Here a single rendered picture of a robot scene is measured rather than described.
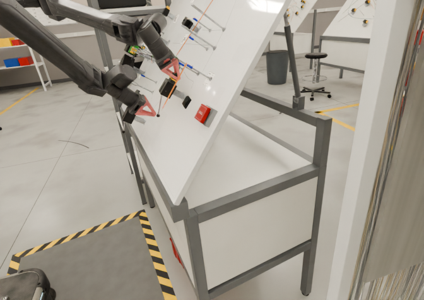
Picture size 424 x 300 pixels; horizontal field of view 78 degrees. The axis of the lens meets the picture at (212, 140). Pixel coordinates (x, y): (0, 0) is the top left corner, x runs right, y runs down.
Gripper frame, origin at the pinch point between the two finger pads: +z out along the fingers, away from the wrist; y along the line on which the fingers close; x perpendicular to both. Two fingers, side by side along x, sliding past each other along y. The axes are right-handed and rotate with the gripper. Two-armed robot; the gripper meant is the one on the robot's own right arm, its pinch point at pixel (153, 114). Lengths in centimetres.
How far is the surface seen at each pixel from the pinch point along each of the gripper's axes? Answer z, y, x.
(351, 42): 283, 245, -210
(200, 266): 34, -40, 27
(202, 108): 0.8, -24.7, -16.6
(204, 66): 2.8, -2.1, -26.1
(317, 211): 72, -34, -13
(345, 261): 20, -72, -17
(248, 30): 0.0, -15.3, -43.0
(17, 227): 9, 87, 164
